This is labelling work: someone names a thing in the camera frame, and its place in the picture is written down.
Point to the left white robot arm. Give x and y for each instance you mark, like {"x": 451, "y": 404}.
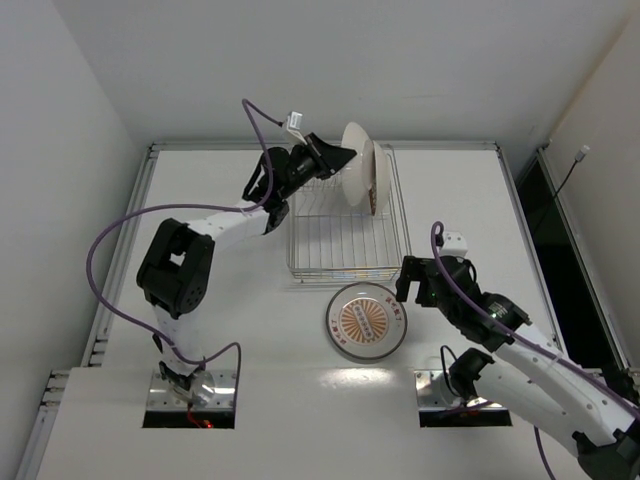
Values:
{"x": 175, "y": 271}

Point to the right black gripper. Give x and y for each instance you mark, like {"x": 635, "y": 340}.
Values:
{"x": 417, "y": 275}

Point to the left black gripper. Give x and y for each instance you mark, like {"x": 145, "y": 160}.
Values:
{"x": 319, "y": 151}

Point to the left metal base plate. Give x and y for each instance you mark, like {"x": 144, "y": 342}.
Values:
{"x": 211, "y": 391}

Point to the floral brown-rim plate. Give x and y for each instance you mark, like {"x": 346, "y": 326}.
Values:
{"x": 357, "y": 175}
{"x": 379, "y": 193}

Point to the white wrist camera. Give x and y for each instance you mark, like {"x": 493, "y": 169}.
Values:
{"x": 291, "y": 129}
{"x": 454, "y": 244}

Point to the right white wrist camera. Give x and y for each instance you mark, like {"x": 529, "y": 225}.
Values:
{"x": 454, "y": 244}

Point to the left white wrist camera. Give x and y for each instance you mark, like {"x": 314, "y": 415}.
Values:
{"x": 291, "y": 129}

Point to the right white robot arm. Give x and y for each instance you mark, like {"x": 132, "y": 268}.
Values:
{"x": 513, "y": 364}

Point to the orange sunburst plate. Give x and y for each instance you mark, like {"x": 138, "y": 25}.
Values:
{"x": 365, "y": 323}

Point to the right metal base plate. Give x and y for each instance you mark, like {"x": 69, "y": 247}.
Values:
{"x": 433, "y": 396}

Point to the wire dish rack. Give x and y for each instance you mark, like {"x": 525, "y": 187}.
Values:
{"x": 329, "y": 241}

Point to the metal base plate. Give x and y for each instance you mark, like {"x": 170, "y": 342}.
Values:
{"x": 211, "y": 391}
{"x": 433, "y": 396}

